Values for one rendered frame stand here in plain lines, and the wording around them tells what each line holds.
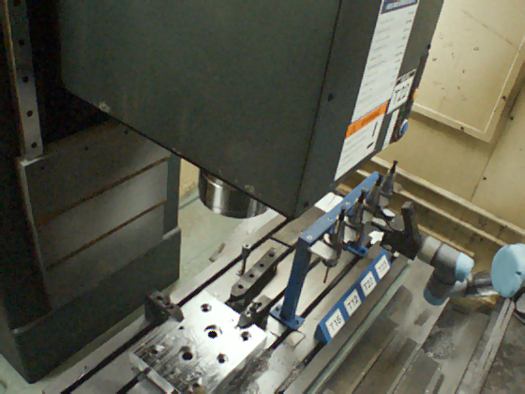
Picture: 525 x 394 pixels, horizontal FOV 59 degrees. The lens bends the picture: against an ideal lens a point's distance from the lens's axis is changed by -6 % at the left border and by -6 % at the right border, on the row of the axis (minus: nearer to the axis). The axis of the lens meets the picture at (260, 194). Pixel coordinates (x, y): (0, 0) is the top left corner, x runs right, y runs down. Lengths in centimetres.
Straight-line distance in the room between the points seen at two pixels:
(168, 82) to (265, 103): 20
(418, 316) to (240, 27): 144
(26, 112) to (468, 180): 147
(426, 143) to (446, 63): 31
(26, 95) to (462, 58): 133
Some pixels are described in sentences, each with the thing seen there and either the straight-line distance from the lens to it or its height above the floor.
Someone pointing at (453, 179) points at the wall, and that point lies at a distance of 192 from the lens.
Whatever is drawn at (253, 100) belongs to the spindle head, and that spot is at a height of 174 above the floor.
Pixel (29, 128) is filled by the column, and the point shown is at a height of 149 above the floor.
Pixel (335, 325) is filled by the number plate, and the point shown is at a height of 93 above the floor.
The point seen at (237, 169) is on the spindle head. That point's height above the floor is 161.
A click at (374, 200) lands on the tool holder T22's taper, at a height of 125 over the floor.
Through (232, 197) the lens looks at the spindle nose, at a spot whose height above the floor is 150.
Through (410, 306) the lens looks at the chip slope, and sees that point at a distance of 194.
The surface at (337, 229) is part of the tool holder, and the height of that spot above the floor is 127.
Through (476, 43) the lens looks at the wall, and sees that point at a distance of 175.
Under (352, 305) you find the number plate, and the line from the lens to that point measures 157.
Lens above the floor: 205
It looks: 36 degrees down
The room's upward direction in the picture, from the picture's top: 10 degrees clockwise
